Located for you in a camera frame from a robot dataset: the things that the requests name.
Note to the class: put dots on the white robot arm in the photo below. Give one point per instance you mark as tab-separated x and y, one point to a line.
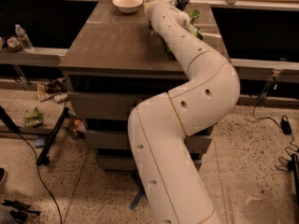
158	126

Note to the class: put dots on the blue chip bag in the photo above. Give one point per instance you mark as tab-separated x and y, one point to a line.
180	4

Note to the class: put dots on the green bag on floor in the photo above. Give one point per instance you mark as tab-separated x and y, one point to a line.
32	118

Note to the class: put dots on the grey drawer cabinet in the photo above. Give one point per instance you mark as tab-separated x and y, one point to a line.
121	53

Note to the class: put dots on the blue tape cross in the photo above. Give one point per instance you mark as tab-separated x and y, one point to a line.
140	194

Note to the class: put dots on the snack wrappers on floor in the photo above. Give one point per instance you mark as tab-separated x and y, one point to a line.
51	89

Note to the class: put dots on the white bowl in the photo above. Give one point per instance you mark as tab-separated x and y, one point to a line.
127	6

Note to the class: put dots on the black tripod leg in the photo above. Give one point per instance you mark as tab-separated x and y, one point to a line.
43	158

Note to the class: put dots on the black power adapter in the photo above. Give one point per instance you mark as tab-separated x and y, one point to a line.
285	125

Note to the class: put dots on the plastic water bottle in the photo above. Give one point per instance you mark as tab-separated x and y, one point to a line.
24	39

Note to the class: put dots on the crumpled item on shelf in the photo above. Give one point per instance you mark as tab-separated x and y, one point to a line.
10	44

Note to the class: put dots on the black clips on floor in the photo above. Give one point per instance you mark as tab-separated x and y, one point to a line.
20	211

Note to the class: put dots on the wire basket with fruit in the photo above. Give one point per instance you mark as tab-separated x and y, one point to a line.
72	125

